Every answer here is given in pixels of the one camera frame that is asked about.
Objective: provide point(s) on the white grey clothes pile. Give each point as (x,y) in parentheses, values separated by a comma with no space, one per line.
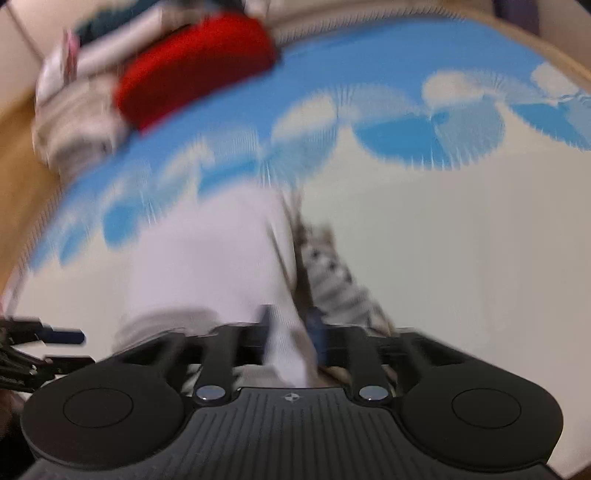
(78,115)

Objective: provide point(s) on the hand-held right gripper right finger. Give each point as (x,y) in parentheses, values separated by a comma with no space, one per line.
(316,334)

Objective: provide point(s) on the black white striped shirt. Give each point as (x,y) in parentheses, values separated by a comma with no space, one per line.
(207,258)

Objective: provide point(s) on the blue cloud print blanket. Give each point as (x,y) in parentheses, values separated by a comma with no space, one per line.
(461,230)

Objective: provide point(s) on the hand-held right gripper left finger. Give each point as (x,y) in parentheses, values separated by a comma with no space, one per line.
(266,325)

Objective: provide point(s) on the red cloth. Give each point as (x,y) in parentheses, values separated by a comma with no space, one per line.
(194,67)

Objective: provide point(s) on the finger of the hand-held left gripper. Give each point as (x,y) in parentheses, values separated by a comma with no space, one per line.
(62,335)
(69,361)

